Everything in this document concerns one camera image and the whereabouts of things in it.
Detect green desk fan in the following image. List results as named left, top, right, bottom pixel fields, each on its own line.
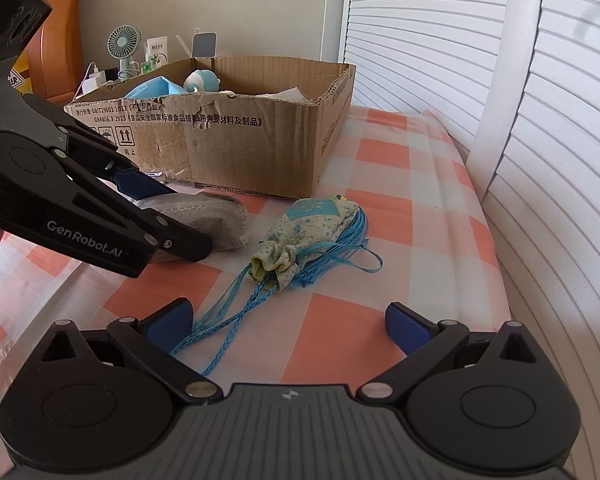
left=107, top=24, right=142, bottom=80

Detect checkered pink tablecloth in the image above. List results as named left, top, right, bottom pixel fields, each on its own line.
left=0, top=104, right=514, bottom=480

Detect cardboard box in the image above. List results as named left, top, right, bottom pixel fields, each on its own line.
left=65, top=56, right=355, bottom=198

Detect white louvered closet doors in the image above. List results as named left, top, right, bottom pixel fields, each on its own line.
left=339, top=0, right=600, bottom=479

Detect wooden headboard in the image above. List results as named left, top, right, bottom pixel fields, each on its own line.
left=24, top=0, right=84, bottom=106

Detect yellow duck bag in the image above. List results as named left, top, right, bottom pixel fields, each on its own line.
left=8, top=52, right=32, bottom=94

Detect white cream tube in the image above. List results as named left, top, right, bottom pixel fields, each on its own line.
left=146, top=36, right=169, bottom=67

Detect small tablet on stand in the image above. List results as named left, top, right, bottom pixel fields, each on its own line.
left=192, top=30, right=218, bottom=70

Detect blue white round plush toy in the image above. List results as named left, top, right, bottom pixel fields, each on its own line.
left=183, top=70, right=221, bottom=93

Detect floral drawstring pouch blue cord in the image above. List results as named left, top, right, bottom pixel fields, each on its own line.
left=168, top=193, right=385, bottom=377

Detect blue face mask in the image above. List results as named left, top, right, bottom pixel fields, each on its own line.
left=124, top=76, right=187, bottom=100

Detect white power strip charger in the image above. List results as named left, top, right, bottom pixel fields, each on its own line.
left=73, top=62, right=107, bottom=100

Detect green sanitizer bottle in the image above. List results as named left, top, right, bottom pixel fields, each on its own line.
left=140, top=44, right=155, bottom=74

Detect white cloth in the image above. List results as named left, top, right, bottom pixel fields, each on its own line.
left=257, top=87, right=314, bottom=105

